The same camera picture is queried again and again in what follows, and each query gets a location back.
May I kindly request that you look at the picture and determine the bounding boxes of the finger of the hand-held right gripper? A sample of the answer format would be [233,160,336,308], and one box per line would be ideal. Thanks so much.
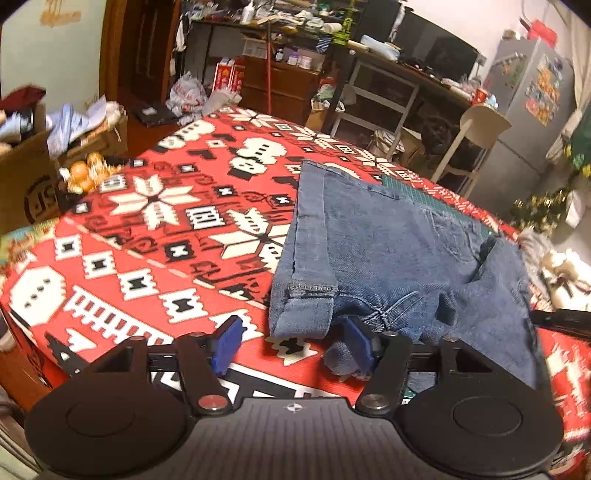
[530,309,591,342]

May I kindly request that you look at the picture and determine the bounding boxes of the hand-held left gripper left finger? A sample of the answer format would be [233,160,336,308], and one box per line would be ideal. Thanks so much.
[76,316,244,415]

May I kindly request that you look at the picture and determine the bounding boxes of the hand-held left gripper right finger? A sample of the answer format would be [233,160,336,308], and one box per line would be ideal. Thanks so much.
[344,316,525,413]

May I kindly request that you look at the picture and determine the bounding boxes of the blue denim jeans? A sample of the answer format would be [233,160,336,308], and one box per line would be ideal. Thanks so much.
[269,159,550,393]

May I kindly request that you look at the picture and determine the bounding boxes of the white knit sweater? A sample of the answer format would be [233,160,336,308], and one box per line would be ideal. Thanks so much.
[540,249,591,310]

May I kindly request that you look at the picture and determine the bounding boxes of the grey cloth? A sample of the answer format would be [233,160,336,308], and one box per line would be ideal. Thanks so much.
[517,228,555,278]

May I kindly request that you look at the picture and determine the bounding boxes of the small tinsel Christmas tree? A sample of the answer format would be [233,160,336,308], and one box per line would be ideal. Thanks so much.
[512,189,573,232]

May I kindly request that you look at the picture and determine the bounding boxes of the red patterned blanket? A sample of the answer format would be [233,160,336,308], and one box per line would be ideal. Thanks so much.
[0,105,591,462]

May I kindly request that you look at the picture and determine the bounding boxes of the green cutting mat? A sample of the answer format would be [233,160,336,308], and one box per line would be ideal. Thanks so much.
[382,174,505,237]

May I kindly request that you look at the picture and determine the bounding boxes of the grey refrigerator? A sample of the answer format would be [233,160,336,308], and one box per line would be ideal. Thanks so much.
[471,39,578,217]

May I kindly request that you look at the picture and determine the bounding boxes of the white fabric bag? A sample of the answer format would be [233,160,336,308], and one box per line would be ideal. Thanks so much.
[369,129,407,160]

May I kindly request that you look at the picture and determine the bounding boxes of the cream chair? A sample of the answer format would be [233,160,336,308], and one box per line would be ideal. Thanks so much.
[429,104,513,195]

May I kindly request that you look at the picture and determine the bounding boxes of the black dog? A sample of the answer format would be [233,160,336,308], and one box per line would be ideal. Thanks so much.
[419,115,462,158]

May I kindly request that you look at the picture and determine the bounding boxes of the orange plush toy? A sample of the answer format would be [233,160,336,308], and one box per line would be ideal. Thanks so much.
[60,152,122,195]

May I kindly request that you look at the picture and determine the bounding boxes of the small open cardboard box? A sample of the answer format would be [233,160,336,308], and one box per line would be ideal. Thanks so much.
[305,99,345,133]

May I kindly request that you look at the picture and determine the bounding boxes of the white plastic bag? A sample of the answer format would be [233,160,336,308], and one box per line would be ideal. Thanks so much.
[205,89,242,116]

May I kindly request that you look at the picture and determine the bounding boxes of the printed plastic bag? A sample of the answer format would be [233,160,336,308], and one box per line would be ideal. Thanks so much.
[168,71,208,125]

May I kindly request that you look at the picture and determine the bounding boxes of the large printed cardboard box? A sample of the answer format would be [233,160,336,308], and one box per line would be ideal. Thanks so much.
[0,104,61,234]

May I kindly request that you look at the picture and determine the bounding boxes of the wooden drawer cabinet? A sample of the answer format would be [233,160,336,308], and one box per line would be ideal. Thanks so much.
[242,55,324,125]

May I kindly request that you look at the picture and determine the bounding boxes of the red box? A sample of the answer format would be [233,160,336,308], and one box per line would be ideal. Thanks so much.
[215,62,245,93]

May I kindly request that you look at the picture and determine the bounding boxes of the light blue cloth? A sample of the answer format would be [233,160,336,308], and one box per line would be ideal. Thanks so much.
[46,99,122,154]

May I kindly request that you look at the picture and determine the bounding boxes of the black desk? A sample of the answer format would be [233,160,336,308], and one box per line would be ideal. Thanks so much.
[185,18,476,139]

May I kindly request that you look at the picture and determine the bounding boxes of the black monitor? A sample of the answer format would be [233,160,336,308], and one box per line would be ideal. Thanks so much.
[397,11,479,77]

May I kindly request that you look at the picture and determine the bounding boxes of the wooden door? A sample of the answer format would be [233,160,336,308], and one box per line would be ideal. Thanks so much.
[99,0,182,116]

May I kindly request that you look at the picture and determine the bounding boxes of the dark red cloth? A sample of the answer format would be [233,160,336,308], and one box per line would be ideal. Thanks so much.
[0,87,47,112]

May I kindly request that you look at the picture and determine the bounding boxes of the red broom handle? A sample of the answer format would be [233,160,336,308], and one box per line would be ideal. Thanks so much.
[265,23,274,116]

